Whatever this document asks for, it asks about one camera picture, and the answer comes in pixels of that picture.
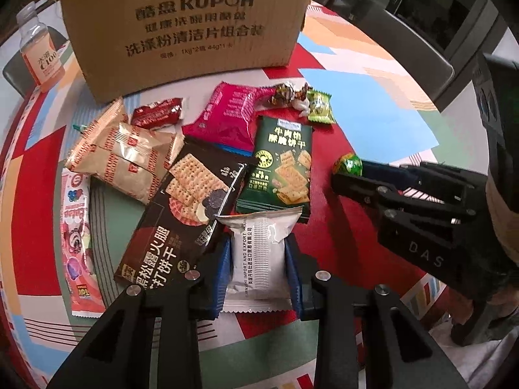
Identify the green lollipop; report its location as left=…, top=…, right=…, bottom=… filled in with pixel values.
left=332, top=152, right=363, bottom=177

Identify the green beef cracker packet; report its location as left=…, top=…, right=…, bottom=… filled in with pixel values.
left=236, top=115, right=313, bottom=223

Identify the black soda cracker packet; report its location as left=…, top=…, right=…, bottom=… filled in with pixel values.
left=115, top=137, right=258, bottom=290

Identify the white snack packet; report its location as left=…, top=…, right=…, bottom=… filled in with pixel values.
left=217, top=207, right=303, bottom=313

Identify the small red candy packet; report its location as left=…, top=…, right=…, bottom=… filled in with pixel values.
left=130, top=98, right=187, bottom=130

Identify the long pink candy packet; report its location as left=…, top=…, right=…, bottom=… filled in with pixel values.
left=60, top=169, right=105, bottom=319

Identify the small green candy packet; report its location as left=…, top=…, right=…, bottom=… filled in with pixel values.
left=307, top=89, right=336, bottom=125

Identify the white wrapped candy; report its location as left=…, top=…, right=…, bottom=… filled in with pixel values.
left=290, top=99, right=310, bottom=117

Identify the dark grey dining chair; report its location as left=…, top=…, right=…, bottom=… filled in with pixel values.
left=356, top=4, right=455, bottom=101

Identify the dark foil wrapped candy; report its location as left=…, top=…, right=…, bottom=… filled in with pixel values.
left=269, top=82, right=310, bottom=106

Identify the magenta snack packet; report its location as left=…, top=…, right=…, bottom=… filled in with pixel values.
left=182, top=82, right=276, bottom=152

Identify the beige biscuit packet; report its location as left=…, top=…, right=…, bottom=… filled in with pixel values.
left=77, top=122, right=184, bottom=205
left=64, top=97, right=127, bottom=171

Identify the grey chair behind bottle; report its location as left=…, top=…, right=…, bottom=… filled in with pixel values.
left=3, top=27, right=68, bottom=98

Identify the brown cardboard box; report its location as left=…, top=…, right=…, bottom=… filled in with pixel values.
left=61, top=0, right=310, bottom=103

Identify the plastic bottle orange drink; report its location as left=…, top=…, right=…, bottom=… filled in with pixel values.
left=16, top=1, right=65, bottom=92

